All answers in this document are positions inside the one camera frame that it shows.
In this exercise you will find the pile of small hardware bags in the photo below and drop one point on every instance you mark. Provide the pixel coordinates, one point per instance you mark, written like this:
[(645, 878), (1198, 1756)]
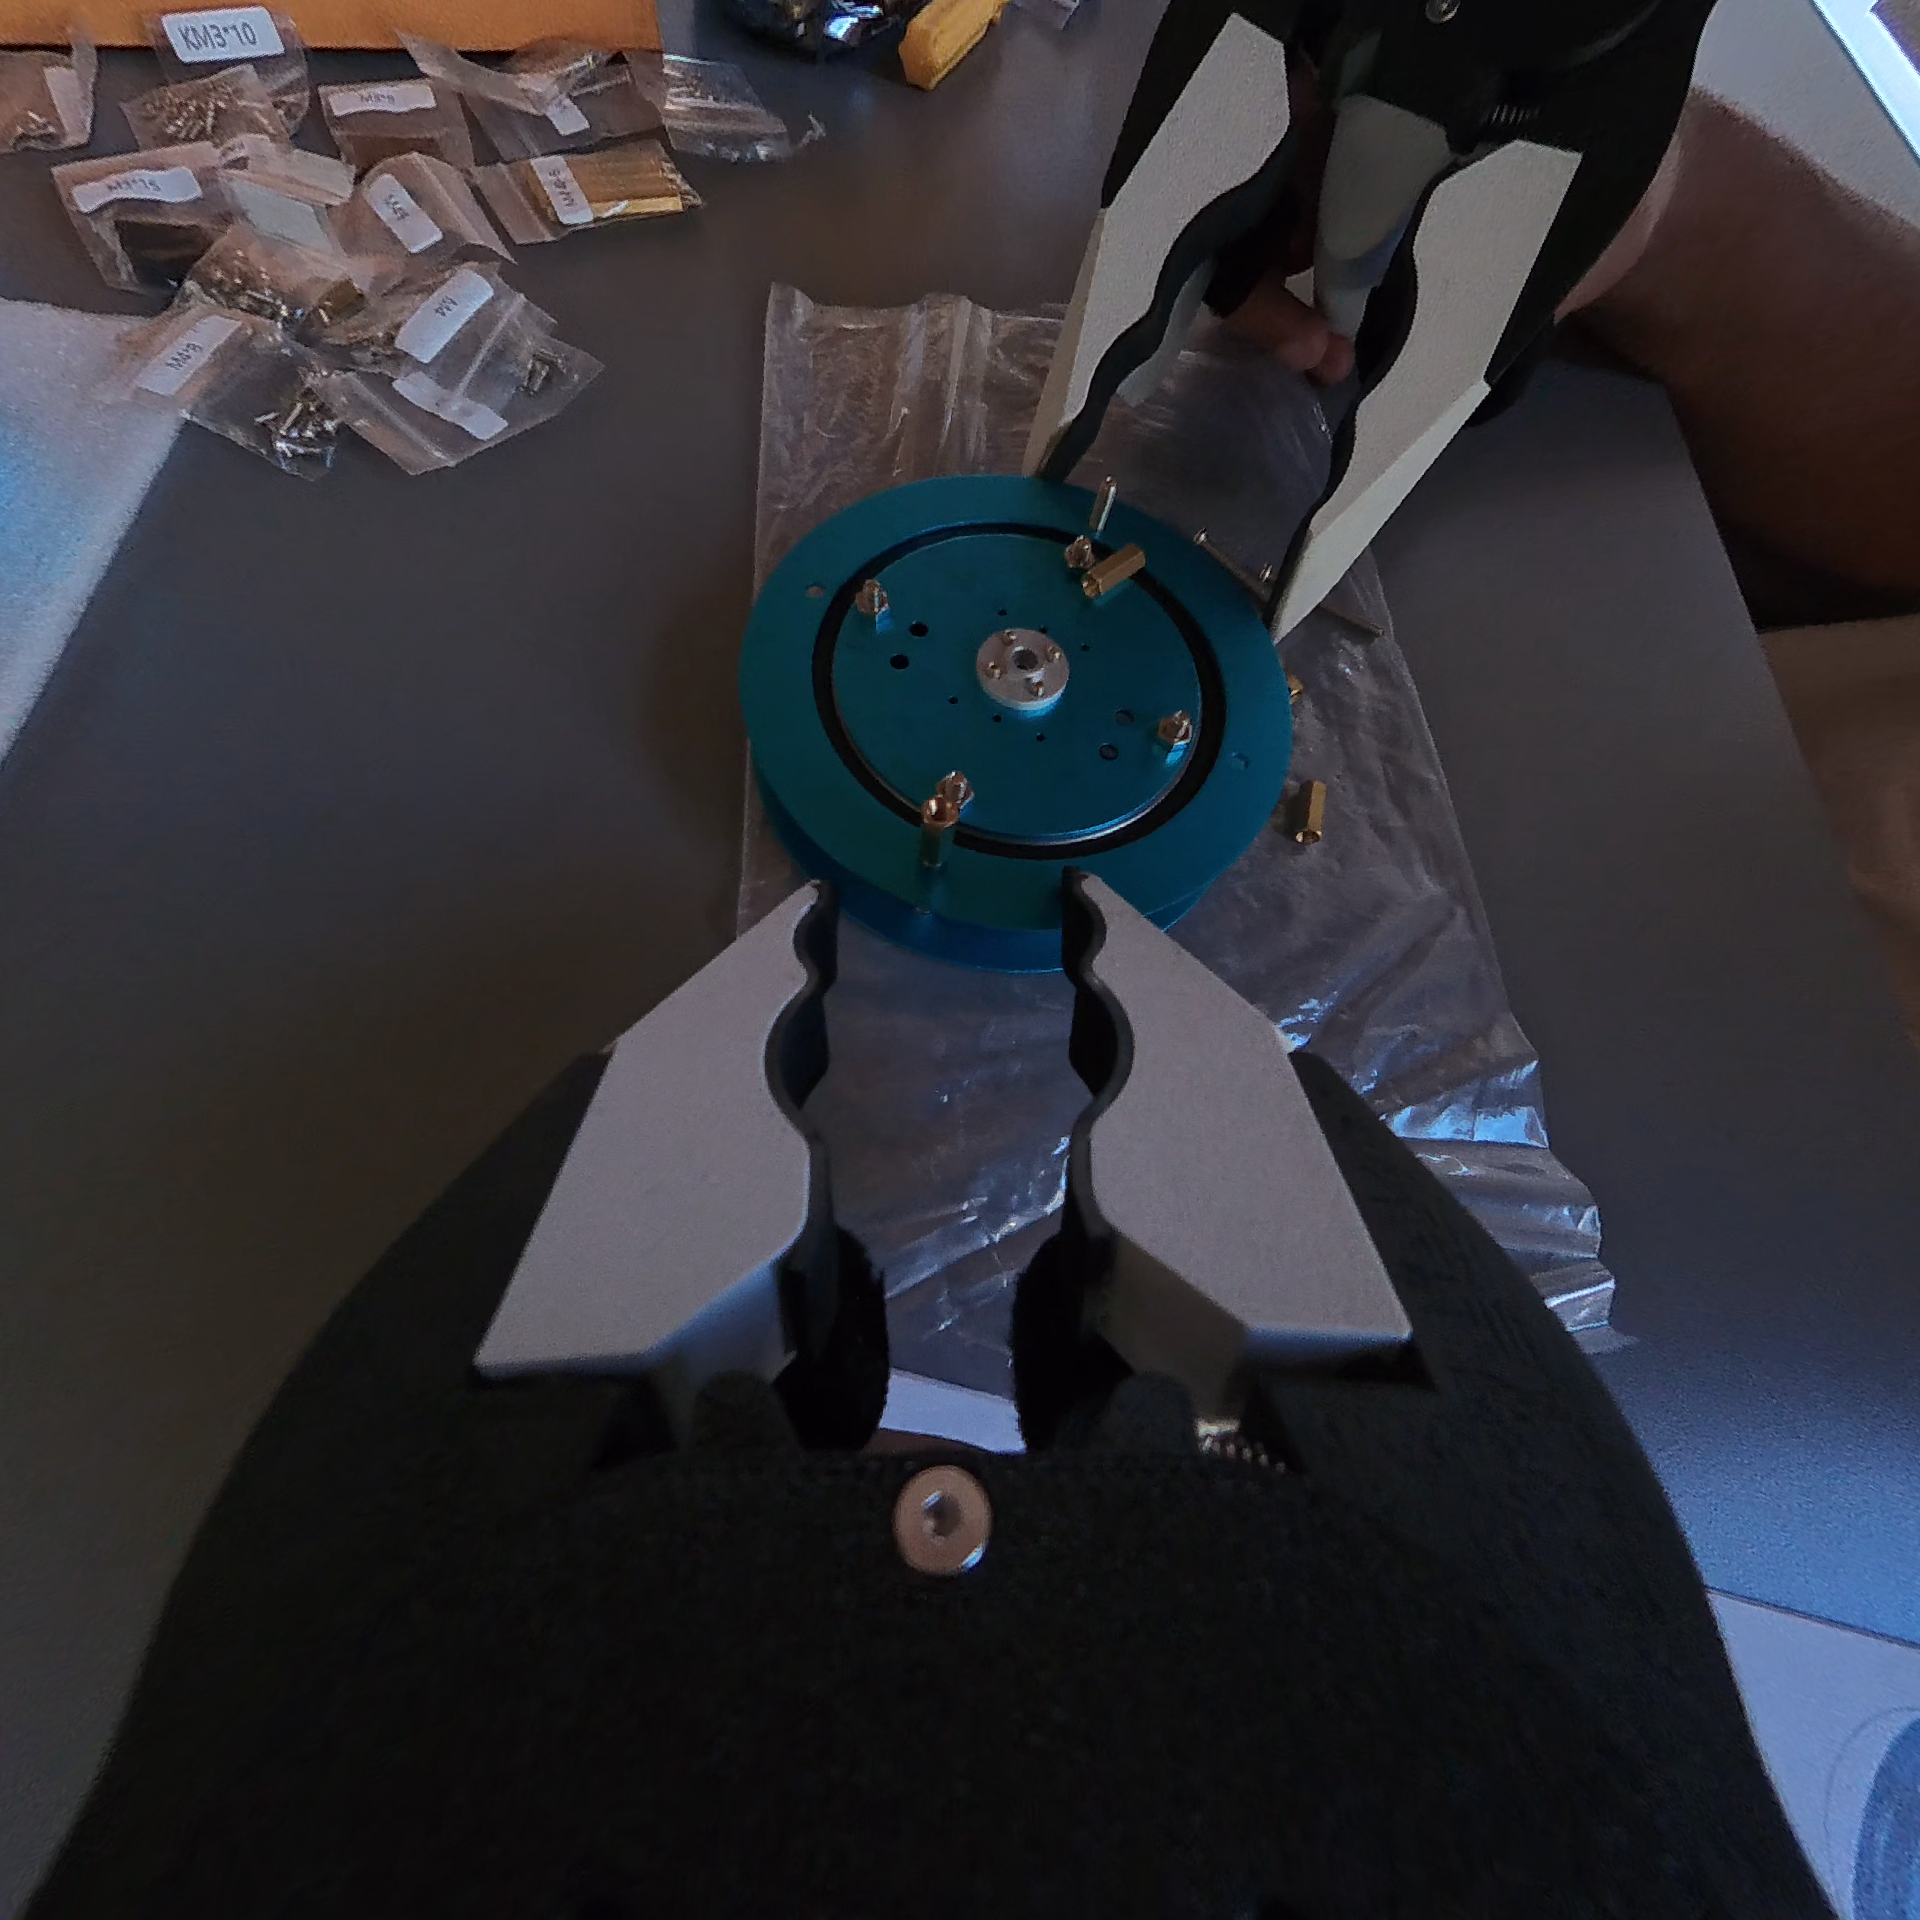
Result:
[(378, 228)]

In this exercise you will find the orange cardboard box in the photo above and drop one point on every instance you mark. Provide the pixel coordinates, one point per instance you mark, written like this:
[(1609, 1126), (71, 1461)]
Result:
[(452, 25)]

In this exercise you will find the blue round rotating base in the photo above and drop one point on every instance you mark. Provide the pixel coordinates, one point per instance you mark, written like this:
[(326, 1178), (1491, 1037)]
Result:
[(1020, 781)]

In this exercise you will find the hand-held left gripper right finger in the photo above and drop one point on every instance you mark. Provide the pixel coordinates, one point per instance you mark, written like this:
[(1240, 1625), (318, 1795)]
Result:
[(1228, 1199)]

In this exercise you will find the clear plastic bag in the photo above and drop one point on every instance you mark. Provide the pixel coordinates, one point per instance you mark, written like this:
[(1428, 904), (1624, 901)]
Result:
[(1351, 976)]

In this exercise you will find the brass standoff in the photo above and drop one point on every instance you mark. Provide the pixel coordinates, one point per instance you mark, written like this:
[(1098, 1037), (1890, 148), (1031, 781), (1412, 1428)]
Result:
[(940, 848), (1113, 573), (1103, 504), (1300, 820)]

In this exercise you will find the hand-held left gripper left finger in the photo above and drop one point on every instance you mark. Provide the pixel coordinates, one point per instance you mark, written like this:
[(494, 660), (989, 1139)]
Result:
[(662, 1199)]

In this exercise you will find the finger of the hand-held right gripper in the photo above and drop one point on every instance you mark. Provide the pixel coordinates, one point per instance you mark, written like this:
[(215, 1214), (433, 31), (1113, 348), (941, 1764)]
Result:
[(1187, 181), (1483, 268)]

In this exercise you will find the person's right forearm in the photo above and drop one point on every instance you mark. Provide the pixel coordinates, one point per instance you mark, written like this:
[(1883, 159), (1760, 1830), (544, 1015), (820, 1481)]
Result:
[(1770, 331)]

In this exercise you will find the person's right hand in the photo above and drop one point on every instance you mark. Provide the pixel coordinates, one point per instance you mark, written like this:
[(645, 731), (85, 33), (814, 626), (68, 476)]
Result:
[(1303, 341)]

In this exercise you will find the grey desk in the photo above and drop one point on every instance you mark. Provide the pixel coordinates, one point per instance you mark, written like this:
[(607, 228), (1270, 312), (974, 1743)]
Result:
[(378, 749)]

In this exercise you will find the white foam sheet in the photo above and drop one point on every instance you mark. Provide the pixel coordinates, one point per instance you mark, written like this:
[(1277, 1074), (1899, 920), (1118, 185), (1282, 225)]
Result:
[(59, 453)]

